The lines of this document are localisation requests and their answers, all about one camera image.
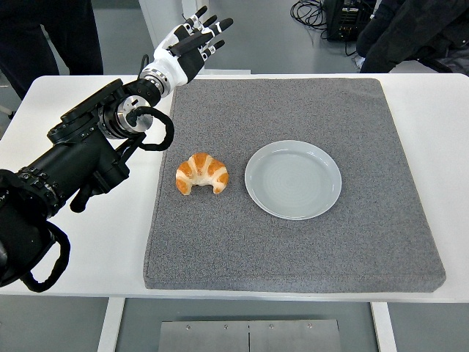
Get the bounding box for black equipment box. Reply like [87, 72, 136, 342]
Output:
[325, 0, 378, 42]

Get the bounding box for grey square mat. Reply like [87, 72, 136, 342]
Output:
[141, 77, 447, 293]

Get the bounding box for golden croissant bread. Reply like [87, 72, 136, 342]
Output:
[175, 152, 230, 197]

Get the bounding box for grey round plate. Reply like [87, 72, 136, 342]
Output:
[244, 139, 343, 221]

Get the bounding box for white table leg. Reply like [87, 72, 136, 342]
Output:
[97, 296, 125, 352]
[370, 302, 399, 352]

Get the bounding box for person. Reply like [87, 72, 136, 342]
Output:
[0, 0, 105, 100]
[357, 0, 469, 74]

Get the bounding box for black floor cables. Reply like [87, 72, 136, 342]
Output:
[291, 0, 330, 40]

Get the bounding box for grey metal plate with screws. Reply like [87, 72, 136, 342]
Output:
[158, 319, 342, 352]

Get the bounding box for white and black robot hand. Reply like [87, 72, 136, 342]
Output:
[152, 5, 235, 87]

